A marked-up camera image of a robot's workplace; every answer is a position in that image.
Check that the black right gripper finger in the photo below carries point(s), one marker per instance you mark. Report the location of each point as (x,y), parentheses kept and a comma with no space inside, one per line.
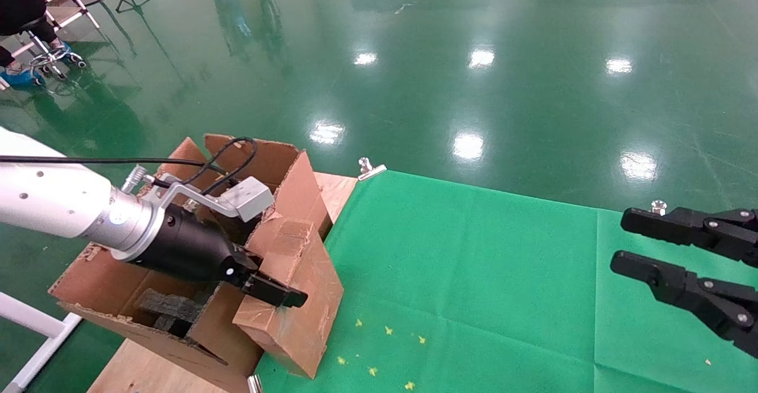
(699,298)
(693,227)

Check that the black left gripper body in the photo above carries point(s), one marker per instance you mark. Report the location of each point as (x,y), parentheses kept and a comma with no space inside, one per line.
(189,245)

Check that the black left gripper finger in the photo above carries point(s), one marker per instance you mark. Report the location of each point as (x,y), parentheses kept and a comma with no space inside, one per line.
(275,292)

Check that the large open brown carton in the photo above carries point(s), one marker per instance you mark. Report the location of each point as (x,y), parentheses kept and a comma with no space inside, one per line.
(266,162)

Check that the silver metal binder clip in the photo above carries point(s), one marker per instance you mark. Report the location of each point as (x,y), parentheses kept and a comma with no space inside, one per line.
(658,205)
(370,171)
(254,385)

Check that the black foam block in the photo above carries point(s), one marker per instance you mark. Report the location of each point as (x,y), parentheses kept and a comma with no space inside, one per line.
(169,309)

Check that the green table cloth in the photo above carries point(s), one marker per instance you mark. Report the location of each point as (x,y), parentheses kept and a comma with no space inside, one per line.
(503,298)

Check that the chrome wheeled stool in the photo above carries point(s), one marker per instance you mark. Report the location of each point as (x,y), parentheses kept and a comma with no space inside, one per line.
(53,55)

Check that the blue shoe cover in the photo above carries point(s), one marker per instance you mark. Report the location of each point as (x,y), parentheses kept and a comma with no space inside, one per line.
(22,78)

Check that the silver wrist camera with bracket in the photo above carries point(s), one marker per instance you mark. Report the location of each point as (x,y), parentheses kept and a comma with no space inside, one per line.
(249,199)

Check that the white metal frame bar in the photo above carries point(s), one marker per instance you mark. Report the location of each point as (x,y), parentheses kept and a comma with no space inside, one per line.
(35,322)

